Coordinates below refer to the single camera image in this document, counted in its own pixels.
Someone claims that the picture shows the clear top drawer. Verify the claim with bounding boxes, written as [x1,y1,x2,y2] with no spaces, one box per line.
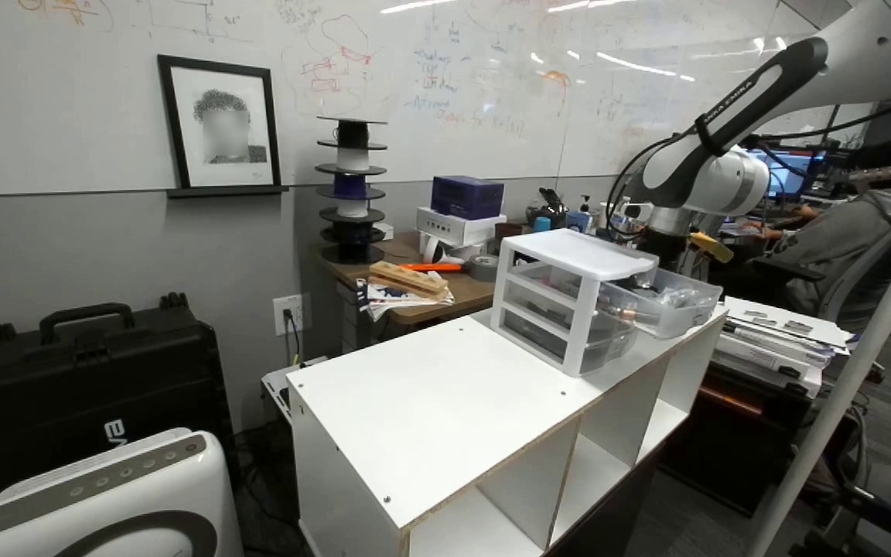
[601,269,721,337]

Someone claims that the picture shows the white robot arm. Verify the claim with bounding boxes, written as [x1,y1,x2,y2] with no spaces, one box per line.
[627,0,891,236]

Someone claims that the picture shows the white three-drawer organizer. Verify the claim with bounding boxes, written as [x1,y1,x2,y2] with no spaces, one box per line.
[493,229,659,373]

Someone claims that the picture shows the white box under blue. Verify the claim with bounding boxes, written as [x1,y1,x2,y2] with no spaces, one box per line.
[418,206,503,256]

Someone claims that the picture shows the wooden side desk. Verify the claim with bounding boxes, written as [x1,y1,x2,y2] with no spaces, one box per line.
[318,237,493,350]

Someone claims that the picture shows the stack of filament spools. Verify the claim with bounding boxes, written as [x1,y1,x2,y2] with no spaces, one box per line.
[318,115,383,264]

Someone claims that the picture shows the white shelf table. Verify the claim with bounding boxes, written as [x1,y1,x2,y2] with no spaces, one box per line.
[289,316,724,557]

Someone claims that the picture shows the framed portrait picture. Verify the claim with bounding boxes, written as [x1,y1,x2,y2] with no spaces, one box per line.
[158,57,281,197]

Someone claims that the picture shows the white air purifier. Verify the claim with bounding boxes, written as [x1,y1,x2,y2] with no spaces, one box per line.
[0,428,246,557]

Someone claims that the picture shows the black hard equipment case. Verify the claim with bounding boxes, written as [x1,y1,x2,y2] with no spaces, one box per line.
[0,295,235,493]

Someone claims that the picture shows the white tripod pole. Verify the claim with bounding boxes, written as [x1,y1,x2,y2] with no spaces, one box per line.
[744,285,891,557]

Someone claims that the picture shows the orange handled tool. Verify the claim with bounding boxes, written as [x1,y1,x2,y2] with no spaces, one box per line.
[402,261,464,274]

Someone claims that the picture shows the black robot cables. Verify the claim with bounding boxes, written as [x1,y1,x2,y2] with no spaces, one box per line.
[604,71,891,225]

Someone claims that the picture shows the wrist camera with tan mount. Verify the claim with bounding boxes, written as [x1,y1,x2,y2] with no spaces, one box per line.
[690,229,732,264]

